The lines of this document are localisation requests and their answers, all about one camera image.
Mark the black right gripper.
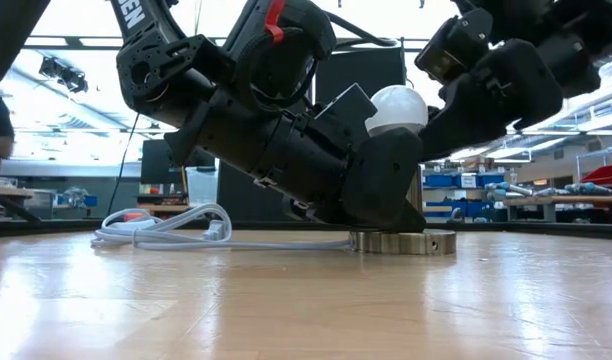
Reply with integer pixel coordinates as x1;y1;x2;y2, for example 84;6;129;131
417;38;566;164

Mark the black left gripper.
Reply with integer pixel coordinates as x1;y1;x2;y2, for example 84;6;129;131
164;82;428;234

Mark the white lightbulb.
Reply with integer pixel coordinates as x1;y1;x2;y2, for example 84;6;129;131
364;84;430;139

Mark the round lamp socket base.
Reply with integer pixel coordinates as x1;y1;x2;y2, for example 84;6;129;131
349;164;458;257

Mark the blue storage bin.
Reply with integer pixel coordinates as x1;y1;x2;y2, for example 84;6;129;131
424;199;498;219
423;173;506;189

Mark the black backdrop panel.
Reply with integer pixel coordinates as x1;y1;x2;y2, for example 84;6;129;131
313;47;407;131
215;159;312;222

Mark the wooden workbench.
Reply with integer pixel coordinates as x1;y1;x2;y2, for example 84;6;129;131
503;194;612;224

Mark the red storage bin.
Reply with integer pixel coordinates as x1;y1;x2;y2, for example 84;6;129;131
579;162;612;186

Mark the clear plastic bin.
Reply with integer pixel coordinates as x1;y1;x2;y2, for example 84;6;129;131
185;167;220;206

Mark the black monitor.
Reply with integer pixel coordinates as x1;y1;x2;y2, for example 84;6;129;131
140;138;217;185

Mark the low wooden shelf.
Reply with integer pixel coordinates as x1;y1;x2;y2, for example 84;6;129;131
137;182;218;221

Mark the blue plastic crate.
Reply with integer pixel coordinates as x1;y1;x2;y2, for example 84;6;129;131
54;187;98;209

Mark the wooden side table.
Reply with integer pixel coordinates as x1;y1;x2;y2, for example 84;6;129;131
0;184;36;224

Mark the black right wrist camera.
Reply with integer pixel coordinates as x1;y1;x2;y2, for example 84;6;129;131
414;7;495;85

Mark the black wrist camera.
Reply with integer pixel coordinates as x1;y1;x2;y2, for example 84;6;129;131
222;0;338;117
414;7;495;85

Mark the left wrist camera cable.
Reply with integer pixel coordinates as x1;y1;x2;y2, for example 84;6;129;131
324;10;400;52

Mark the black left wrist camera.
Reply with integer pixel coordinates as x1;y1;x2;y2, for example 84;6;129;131
222;0;338;117

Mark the black aluminium frame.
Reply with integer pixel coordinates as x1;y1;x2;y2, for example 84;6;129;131
0;217;612;240

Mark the red cable tie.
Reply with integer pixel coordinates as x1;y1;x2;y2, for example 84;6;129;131
264;0;288;45

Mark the white inline cord switch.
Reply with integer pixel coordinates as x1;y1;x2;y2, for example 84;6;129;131
203;219;228;242

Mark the white lamp power cord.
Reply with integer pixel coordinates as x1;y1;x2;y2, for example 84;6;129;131
89;202;356;252

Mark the thin black hanging cable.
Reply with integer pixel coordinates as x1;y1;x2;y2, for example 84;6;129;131
107;112;141;217

